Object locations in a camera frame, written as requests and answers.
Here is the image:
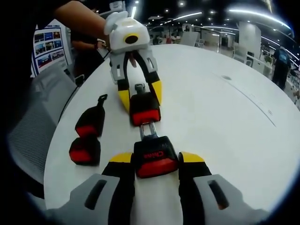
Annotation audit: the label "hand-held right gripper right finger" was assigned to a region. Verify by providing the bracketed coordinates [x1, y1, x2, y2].
[178, 151, 269, 225]

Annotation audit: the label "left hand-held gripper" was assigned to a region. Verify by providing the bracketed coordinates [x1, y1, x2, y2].
[104, 10, 163, 111]

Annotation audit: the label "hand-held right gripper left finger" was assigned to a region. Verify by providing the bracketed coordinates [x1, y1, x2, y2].
[45, 151, 136, 225]

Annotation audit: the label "black red seat belt buckle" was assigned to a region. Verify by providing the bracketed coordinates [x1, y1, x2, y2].
[68, 135, 102, 166]
[74, 93, 108, 138]
[129, 82, 162, 128]

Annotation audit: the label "metal seat belt tongue extender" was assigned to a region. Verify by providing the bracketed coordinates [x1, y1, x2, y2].
[133, 122, 180, 179]

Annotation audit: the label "person's left forearm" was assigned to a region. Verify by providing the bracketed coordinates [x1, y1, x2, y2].
[53, 0, 109, 40]

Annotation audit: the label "white poster with photo prints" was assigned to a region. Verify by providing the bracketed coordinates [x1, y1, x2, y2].
[31, 22, 71, 78]

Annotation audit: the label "grey mesh office chair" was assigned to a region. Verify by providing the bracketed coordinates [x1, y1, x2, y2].
[9, 67, 85, 198]

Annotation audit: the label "person's body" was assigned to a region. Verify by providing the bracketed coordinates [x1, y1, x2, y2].
[0, 0, 71, 132]

